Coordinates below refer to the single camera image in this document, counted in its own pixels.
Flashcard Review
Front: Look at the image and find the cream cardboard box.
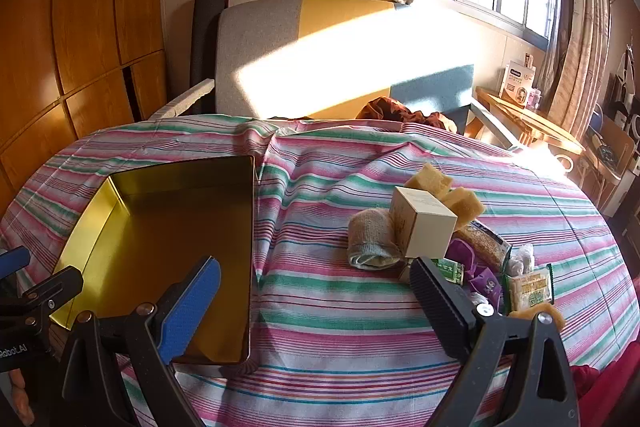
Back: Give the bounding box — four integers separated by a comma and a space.
389, 186, 458, 259

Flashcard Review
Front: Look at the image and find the pink green striped blanket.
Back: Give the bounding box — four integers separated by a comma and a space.
0, 114, 632, 427

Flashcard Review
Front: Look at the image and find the person's left hand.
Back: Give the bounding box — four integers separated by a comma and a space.
0, 368, 37, 427

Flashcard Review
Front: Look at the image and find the gold metal tin box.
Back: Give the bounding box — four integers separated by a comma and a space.
50, 155, 257, 365

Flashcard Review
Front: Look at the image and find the green edged cracker packet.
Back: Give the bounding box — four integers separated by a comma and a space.
507, 263, 556, 312

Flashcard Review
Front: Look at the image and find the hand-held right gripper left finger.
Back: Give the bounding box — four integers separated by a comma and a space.
60, 255, 222, 427

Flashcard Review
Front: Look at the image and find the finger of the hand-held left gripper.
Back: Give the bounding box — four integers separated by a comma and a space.
0, 266, 84, 333
0, 246, 32, 281

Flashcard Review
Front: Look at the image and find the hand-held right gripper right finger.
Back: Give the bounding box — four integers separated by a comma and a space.
409, 256, 588, 427

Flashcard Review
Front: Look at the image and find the yellow sponge block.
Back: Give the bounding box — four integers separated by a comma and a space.
510, 302, 566, 333
442, 188, 487, 228
404, 163, 455, 198

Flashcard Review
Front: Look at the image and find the cluttered storage rack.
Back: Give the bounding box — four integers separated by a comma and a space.
582, 47, 640, 218

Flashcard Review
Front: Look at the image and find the hanging beige curtain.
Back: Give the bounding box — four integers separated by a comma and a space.
537, 0, 613, 142

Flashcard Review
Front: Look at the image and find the wooden wardrobe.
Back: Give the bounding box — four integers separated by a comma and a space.
0, 0, 171, 208

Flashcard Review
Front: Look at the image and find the brown cardboard box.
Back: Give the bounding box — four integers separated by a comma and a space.
597, 114, 633, 168

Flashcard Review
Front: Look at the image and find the brown crumpled cloth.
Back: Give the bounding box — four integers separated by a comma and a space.
356, 97, 458, 134

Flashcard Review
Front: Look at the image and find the cereal bar packet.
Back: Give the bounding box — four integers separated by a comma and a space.
452, 219, 513, 273

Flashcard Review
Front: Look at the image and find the green tea box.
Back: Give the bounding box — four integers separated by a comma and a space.
430, 257, 466, 284

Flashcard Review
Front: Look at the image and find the white printed carton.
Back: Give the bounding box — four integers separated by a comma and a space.
500, 63, 537, 108

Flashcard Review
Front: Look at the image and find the grey yellow blue sofa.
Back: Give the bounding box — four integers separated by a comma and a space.
165, 0, 523, 152

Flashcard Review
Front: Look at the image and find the white plastic item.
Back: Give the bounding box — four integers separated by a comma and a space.
507, 243, 536, 275

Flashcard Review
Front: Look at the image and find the purple snack packet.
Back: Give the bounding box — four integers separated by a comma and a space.
467, 268, 503, 308
445, 238, 476, 273

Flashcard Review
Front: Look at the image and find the wooden side table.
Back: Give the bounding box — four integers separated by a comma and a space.
475, 86, 586, 158

